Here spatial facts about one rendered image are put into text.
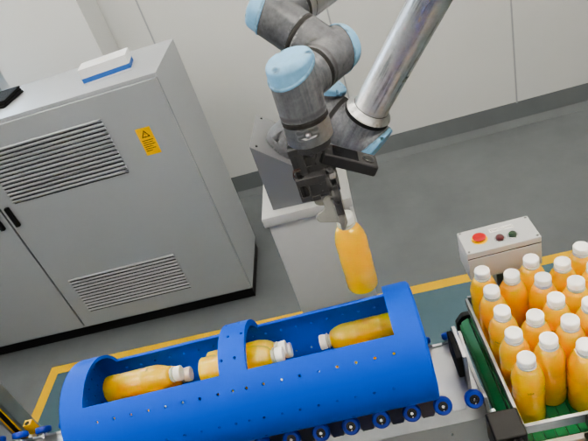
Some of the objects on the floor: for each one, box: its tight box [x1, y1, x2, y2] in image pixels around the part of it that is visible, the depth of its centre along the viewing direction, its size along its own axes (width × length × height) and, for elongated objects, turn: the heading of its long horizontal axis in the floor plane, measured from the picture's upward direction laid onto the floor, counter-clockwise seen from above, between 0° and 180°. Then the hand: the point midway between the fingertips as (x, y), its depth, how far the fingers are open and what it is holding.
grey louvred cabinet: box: [0, 39, 258, 355], centre depth 323 cm, size 54×215×145 cm, turn 113°
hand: (344, 217), depth 117 cm, fingers closed on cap, 4 cm apart
